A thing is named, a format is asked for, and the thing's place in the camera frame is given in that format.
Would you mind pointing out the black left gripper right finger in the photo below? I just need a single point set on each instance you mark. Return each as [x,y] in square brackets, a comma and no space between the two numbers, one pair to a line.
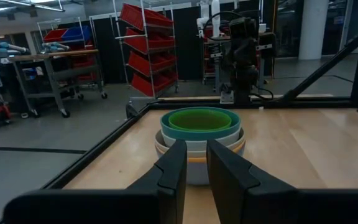
[238,193]

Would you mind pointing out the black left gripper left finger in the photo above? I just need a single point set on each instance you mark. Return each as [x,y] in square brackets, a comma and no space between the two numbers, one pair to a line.
[166,193]

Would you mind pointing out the teal bowl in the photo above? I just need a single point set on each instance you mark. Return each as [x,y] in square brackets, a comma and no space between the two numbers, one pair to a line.
[197,136]

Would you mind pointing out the green translucent bowl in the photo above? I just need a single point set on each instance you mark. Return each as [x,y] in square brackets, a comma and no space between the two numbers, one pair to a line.
[197,119]

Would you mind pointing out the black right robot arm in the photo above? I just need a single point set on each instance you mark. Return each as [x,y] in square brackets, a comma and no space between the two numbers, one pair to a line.
[242,62]

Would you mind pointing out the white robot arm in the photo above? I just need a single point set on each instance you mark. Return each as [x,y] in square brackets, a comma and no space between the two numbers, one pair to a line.
[214,15]

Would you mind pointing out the pale blue robot arm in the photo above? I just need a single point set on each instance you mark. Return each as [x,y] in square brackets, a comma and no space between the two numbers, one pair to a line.
[8,48]
[56,46]

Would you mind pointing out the metal rack with red bins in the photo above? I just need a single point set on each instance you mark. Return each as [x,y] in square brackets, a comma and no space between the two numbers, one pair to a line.
[148,62]

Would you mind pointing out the grey metal equipment cart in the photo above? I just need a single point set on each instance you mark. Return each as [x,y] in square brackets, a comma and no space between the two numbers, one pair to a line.
[208,62]

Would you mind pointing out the wooden top workbench cart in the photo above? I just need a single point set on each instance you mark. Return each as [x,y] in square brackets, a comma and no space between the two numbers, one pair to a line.
[51,54]

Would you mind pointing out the white round pillar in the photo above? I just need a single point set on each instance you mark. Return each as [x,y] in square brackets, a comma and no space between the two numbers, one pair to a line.
[312,28]

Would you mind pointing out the black aluminium table frame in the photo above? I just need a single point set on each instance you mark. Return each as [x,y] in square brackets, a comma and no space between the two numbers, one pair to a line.
[291,102]

